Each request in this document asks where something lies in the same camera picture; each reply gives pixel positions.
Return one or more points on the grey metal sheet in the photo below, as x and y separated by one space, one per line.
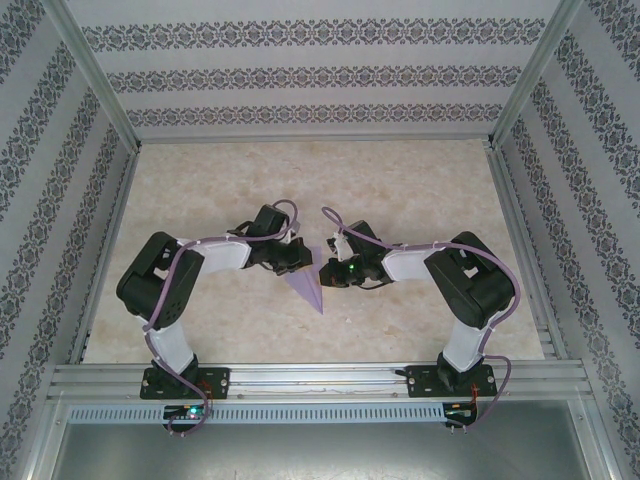
320 450

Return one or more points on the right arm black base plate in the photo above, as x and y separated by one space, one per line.
417 382

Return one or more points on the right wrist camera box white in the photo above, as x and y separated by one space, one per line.
341 247

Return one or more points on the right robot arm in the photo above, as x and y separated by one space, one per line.
475 285

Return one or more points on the grey wall base strip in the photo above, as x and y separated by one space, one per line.
315 139

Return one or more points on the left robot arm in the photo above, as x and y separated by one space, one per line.
150 285

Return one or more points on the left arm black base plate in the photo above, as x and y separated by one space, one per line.
220 385

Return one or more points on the aluminium table side rail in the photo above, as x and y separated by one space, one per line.
107 250
525 250

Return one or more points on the aluminium frame post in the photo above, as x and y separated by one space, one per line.
537 70
95 75

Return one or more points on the aluminium mounting rail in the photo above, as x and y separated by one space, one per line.
325 375

